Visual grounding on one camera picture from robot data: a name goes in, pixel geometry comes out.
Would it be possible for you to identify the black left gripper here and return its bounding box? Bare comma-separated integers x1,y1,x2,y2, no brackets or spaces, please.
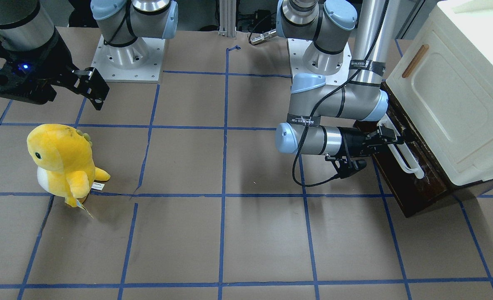
339,125,405,158

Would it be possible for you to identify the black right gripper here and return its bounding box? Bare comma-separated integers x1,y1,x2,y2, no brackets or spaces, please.
0,29,110,111

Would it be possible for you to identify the white plastic drawer handle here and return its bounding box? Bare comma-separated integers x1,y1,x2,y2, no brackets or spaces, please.
378,114,425,179

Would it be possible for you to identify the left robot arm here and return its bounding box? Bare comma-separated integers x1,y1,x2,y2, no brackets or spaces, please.
275,0,400,157

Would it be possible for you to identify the cream white cabinet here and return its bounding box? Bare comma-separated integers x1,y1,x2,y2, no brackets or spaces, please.
386,0,493,186

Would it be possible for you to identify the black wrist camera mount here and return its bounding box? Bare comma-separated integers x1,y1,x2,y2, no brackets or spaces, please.
324,155,367,179

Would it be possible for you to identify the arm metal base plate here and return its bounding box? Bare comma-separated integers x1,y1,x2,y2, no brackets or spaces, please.
288,38,351,93
92,36,168,83

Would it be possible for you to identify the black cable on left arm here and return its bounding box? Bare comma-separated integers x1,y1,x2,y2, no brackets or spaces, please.
292,0,391,188

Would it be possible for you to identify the aluminium profile post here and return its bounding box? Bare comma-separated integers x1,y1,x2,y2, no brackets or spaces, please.
218,0,237,39

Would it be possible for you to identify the silver cable connector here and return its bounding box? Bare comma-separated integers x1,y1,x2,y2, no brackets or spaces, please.
249,30,277,45

